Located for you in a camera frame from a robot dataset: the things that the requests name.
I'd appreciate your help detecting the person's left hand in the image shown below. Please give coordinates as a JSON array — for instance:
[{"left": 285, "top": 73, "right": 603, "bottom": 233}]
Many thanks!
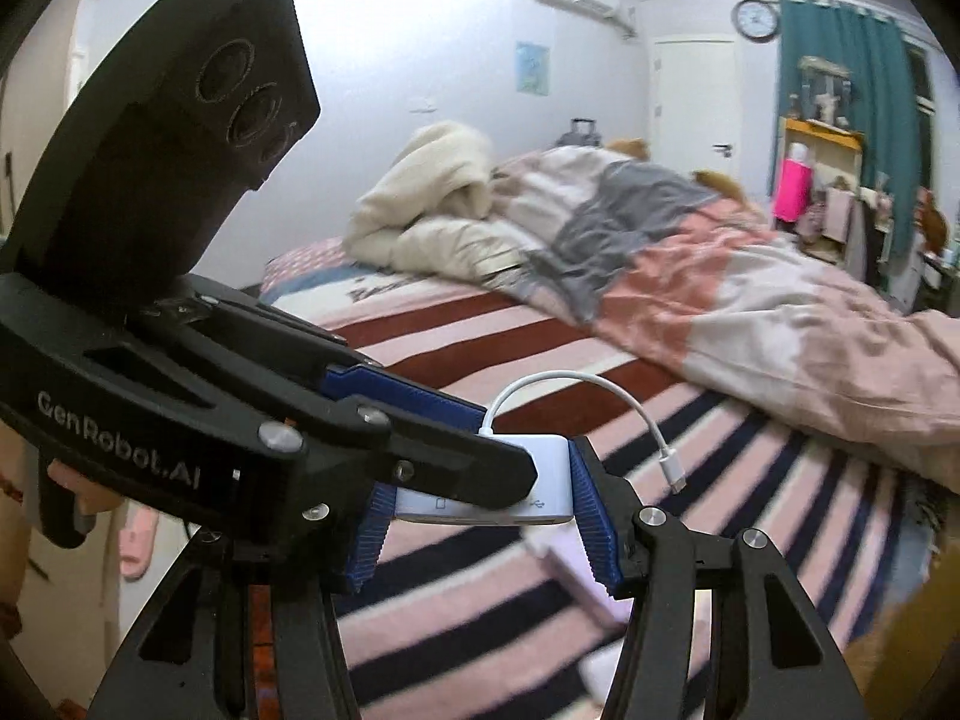
[{"left": 45, "top": 460, "right": 119, "bottom": 517}]

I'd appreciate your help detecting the pink patterned pillow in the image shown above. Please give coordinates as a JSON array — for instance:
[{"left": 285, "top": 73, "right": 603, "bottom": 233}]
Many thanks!
[{"left": 265, "top": 236, "right": 355, "bottom": 280}]

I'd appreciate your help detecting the dark suitcase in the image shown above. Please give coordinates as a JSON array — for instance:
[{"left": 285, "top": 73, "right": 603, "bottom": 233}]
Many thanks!
[{"left": 554, "top": 117, "right": 605, "bottom": 152}]

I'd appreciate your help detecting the light blue wall poster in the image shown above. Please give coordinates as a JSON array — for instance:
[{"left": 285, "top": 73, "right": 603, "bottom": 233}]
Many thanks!
[{"left": 514, "top": 40, "right": 551, "bottom": 98}]

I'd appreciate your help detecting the teal curtain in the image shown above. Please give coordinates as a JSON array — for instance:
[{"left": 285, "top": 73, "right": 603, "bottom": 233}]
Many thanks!
[{"left": 771, "top": 0, "right": 936, "bottom": 295}]

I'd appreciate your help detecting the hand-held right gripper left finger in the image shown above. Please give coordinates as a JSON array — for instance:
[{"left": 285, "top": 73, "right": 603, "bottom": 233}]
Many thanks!
[{"left": 90, "top": 481, "right": 396, "bottom": 720}]

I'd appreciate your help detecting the pale pink flat box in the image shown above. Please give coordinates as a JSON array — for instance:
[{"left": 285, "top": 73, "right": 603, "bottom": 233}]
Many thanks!
[{"left": 520, "top": 528, "right": 635, "bottom": 628}]

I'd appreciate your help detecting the bright pink bottle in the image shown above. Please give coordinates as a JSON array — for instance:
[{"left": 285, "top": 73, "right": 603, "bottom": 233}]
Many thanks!
[{"left": 774, "top": 141, "right": 815, "bottom": 225}]

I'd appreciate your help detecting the white adapter hub with cable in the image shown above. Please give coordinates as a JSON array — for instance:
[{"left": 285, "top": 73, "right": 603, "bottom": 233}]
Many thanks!
[{"left": 391, "top": 373, "right": 689, "bottom": 535}]

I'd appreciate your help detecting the cream fluffy blanket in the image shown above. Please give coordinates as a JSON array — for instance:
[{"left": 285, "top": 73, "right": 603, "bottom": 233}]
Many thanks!
[{"left": 345, "top": 120, "right": 545, "bottom": 295}]

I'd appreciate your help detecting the striped bed blanket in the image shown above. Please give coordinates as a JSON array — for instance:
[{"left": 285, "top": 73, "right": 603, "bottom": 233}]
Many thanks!
[{"left": 262, "top": 236, "right": 942, "bottom": 720}]

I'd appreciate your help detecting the yellow white shelf unit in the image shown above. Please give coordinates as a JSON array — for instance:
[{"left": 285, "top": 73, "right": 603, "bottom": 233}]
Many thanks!
[{"left": 772, "top": 115, "right": 869, "bottom": 242}]

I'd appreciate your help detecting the pink slipper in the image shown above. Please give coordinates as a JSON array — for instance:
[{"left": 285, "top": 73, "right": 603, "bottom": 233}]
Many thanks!
[{"left": 118, "top": 505, "right": 157, "bottom": 581}]

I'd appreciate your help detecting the white door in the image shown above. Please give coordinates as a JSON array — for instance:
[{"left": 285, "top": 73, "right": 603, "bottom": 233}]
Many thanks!
[{"left": 649, "top": 35, "right": 740, "bottom": 182}]

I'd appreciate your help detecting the round wall clock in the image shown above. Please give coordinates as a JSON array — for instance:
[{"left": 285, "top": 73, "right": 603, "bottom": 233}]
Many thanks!
[{"left": 731, "top": 0, "right": 782, "bottom": 43}]

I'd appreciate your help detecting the pink grey patchwork duvet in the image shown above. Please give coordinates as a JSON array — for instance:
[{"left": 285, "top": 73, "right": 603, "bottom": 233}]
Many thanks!
[{"left": 486, "top": 141, "right": 960, "bottom": 494}]

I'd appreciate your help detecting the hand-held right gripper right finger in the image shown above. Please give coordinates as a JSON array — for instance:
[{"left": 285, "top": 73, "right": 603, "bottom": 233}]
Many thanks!
[{"left": 566, "top": 435, "right": 872, "bottom": 720}]

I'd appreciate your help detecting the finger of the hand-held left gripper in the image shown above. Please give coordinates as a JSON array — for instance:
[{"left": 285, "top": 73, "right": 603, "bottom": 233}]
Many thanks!
[
  {"left": 217, "top": 345, "right": 539, "bottom": 535},
  {"left": 172, "top": 276, "right": 494, "bottom": 434}
]

